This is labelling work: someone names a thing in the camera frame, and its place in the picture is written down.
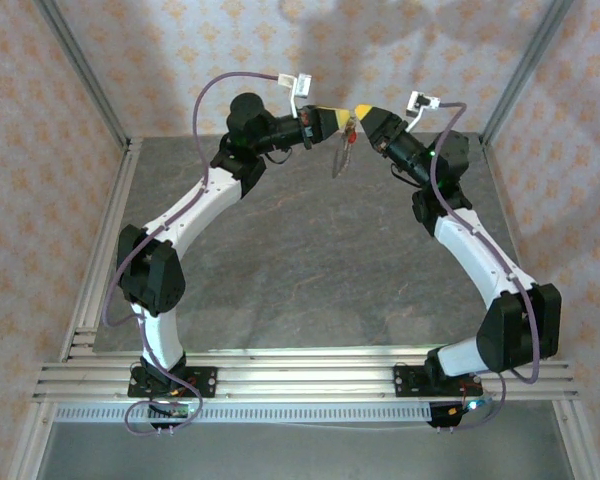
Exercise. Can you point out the keys with red tag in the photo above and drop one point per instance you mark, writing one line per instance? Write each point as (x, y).
(351, 136)

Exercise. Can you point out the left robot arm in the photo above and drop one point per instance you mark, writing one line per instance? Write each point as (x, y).
(215, 200)

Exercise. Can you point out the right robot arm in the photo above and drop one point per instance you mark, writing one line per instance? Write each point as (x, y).
(470, 245)

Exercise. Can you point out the dark slate-pattern table mat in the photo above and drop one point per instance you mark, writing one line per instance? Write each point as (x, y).
(305, 250)

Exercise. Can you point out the small circuit board with LED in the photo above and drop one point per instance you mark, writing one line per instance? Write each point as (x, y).
(475, 404)
(177, 411)

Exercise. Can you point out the grey metal panel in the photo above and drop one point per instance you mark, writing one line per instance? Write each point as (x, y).
(305, 455)

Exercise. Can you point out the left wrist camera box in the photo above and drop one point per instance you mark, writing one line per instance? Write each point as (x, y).
(304, 85)

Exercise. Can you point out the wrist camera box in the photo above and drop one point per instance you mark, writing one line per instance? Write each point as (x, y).
(415, 101)
(304, 85)

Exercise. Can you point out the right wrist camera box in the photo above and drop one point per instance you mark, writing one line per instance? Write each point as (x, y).
(415, 101)

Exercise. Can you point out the aluminium side rail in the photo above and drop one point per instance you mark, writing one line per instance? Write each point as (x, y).
(122, 175)
(502, 200)

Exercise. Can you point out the aluminium frame post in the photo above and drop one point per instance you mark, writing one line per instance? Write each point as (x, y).
(524, 70)
(83, 70)

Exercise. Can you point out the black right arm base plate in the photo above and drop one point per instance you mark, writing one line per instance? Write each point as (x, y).
(402, 375)

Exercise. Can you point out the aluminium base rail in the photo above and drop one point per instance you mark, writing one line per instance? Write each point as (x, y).
(305, 382)

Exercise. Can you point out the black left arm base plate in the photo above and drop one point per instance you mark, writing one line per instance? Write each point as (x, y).
(205, 372)

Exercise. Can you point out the aluminium lower frame bar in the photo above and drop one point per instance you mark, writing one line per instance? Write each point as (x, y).
(31, 440)
(577, 440)

